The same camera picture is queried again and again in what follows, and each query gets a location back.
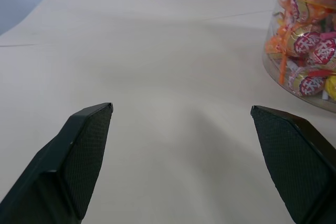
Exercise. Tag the clear candy jar red lid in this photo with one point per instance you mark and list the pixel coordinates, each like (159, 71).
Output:
(304, 51)

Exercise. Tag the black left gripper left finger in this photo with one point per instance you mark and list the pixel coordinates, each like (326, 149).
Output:
(71, 161)

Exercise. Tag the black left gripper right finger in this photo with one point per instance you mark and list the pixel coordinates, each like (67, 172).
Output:
(294, 161)

